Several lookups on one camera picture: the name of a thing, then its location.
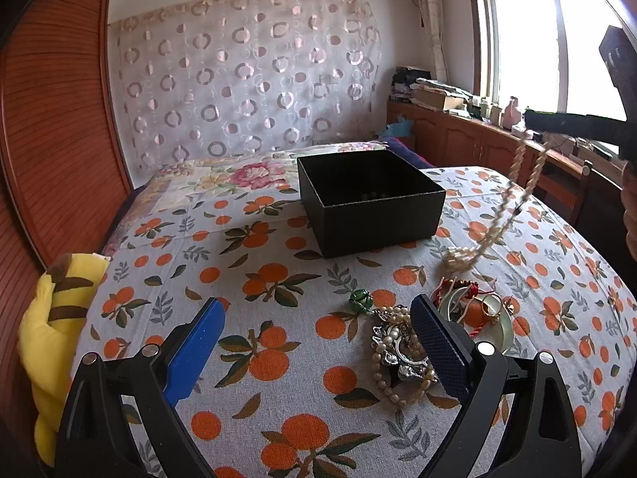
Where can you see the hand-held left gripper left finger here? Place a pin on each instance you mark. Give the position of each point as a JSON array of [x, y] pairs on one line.
[[199, 343]]

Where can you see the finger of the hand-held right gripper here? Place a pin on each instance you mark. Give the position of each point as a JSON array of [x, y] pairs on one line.
[[572, 123]]

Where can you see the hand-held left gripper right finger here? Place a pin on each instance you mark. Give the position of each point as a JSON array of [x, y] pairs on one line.
[[438, 343]]

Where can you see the green bead charm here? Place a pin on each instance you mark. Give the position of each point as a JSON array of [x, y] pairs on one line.
[[359, 299]]

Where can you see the black cardboard box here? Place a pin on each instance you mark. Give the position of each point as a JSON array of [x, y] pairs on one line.
[[368, 229]]

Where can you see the person's right hand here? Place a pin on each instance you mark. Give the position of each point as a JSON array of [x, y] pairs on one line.
[[631, 229]]

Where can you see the pink figurine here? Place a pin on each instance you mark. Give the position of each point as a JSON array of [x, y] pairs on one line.
[[512, 112]]

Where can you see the wooden chair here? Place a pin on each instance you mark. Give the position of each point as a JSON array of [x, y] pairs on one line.
[[565, 189]]

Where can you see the window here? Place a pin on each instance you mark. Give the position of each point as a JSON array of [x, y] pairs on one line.
[[527, 35]]

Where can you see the wooden cabinet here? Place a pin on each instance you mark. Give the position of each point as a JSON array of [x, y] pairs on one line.
[[458, 137]]

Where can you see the flat cardboard box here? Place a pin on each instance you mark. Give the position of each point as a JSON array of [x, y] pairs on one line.
[[438, 98]]

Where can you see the yellow plush toy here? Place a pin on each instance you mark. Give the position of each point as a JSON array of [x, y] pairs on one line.
[[54, 328]]

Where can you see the dark blue blanket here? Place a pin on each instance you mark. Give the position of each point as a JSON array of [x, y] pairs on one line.
[[408, 152]]

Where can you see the pile of clothes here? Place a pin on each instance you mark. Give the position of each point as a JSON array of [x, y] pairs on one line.
[[405, 82]]

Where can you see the floral quilt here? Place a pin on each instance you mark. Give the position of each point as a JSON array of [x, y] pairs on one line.
[[239, 174]]

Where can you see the white window curtain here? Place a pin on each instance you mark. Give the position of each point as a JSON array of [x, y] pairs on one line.
[[430, 20]]

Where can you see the teal plastic bag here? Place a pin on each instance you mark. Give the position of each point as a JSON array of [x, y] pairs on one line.
[[395, 128]]

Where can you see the circle pattern sheer curtain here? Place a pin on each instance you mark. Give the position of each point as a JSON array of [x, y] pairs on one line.
[[239, 74]]

